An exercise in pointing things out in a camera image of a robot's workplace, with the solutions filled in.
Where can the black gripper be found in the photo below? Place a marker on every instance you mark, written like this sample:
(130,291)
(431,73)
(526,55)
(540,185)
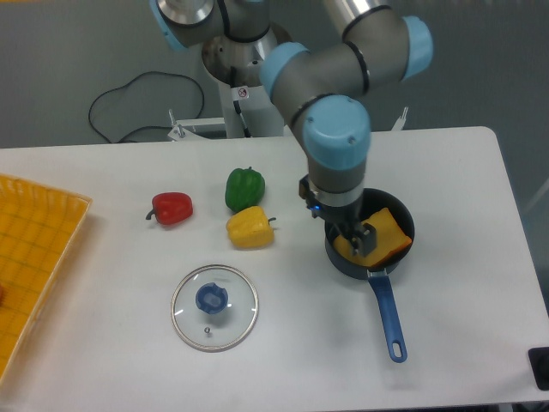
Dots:
(342,211)

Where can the glass lid blue knob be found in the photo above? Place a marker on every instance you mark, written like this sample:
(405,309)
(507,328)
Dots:
(214,308)

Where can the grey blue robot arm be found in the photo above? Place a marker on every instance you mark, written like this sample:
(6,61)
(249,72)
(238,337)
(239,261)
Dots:
(317,95)

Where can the yellow toy bell pepper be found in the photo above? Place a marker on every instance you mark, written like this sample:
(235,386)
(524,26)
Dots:
(250,229)

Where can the green toy bell pepper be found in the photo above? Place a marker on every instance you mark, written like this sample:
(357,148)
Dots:
(245,187)

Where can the red toy bell pepper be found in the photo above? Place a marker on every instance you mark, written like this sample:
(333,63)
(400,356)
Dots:
(170,208)

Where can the black device at table edge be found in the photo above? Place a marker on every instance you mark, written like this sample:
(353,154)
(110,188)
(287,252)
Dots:
(539,361)

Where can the yellow woven tray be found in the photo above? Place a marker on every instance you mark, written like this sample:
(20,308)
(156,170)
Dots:
(39,225)

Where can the dark pot blue handle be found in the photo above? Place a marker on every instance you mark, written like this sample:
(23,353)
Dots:
(378,277)

